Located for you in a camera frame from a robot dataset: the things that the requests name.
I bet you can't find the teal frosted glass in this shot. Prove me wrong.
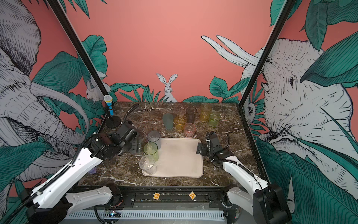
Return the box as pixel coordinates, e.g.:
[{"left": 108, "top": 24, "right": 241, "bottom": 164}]
[{"left": 162, "top": 113, "right": 174, "bottom": 130}]

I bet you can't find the clear tall glass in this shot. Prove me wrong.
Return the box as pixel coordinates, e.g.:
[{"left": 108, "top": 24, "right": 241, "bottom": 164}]
[{"left": 139, "top": 155, "right": 156, "bottom": 175}]

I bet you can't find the amber short glass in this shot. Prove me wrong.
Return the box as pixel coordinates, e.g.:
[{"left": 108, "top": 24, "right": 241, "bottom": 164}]
[{"left": 174, "top": 115, "right": 186, "bottom": 132}]

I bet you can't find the white ventilated strip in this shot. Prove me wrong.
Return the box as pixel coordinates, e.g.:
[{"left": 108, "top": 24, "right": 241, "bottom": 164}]
[{"left": 65, "top": 209, "right": 225, "bottom": 221}]

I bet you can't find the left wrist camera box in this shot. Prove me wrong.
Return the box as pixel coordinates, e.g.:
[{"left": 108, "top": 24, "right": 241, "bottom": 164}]
[{"left": 112, "top": 121, "right": 138, "bottom": 147}]

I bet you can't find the grey-blue translucent glass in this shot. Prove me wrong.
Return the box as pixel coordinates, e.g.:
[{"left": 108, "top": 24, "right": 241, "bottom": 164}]
[{"left": 147, "top": 131, "right": 161, "bottom": 149}]

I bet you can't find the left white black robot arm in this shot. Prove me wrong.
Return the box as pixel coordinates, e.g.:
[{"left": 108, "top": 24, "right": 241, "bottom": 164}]
[{"left": 3, "top": 133, "right": 136, "bottom": 224}]

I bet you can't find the left black frame post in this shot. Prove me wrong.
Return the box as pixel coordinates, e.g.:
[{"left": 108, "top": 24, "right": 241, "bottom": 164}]
[{"left": 47, "top": 0, "right": 108, "bottom": 96}]

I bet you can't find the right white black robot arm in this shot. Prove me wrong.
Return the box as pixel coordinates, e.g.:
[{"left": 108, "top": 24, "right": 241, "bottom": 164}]
[{"left": 196, "top": 131, "right": 292, "bottom": 224}]

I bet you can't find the right black frame post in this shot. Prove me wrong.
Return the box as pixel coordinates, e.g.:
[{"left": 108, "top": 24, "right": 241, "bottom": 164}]
[{"left": 238, "top": 0, "right": 296, "bottom": 108}]

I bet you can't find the light green translucent glass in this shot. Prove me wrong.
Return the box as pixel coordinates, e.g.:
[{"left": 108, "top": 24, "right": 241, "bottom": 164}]
[{"left": 143, "top": 142, "right": 159, "bottom": 161}]

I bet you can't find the beige rectangular tray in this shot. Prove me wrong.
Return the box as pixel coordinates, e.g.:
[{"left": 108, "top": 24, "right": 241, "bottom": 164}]
[{"left": 142, "top": 138, "right": 204, "bottom": 178}]

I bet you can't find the black frame post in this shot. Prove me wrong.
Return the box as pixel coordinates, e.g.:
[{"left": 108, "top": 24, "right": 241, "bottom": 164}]
[
  {"left": 47, "top": 0, "right": 108, "bottom": 96},
  {"left": 238, "top": 0, "right": 296, "bottom": 108}
]

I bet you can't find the orange diamond tag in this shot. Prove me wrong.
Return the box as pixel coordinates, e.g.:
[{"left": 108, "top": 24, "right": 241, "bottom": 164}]
[{"left": 189, "top": 191, "right": 196, "bottom": 200}]

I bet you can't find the purple small toy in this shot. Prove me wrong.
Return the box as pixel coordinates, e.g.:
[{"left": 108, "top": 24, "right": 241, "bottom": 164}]
[{"left": 89, "top": 167, "right": 97, "bottom": 174}]

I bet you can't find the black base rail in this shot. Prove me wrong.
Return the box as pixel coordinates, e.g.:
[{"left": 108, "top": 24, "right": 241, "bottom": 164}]
[{"left": 67, "top": 186, "right": 252, "bottom": 211}]

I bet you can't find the pink short glass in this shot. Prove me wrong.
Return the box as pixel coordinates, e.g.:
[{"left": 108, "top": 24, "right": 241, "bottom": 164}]
[{"left": 184, "top": 123, "right": 196, "bottom": 138}]

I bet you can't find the green short glass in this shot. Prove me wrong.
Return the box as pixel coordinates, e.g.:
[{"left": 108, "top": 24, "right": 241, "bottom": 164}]
[{"left": 208, "top": 111, "right": 220, "bottom": 127}]

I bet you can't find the orange square tag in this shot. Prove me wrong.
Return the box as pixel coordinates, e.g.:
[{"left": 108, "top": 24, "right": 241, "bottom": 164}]
[{"left": 153, "top": 192, "right": 160, "bottom": 200}]

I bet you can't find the yellow tall glass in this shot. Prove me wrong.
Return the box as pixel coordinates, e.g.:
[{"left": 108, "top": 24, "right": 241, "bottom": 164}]
[{"left": 200, "top": 103, "right": 212, "bottom": 122}]

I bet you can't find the toy microphone on black stand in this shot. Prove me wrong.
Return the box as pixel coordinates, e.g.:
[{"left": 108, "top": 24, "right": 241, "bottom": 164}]
[{"left": 103, "top": 95, "right": 121, "bottom": 128}]

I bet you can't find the dark smoky tall glass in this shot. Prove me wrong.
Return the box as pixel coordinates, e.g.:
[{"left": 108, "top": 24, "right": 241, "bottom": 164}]
[{"left": 186, "top": 106, "right": 197, "bottom": 124}]

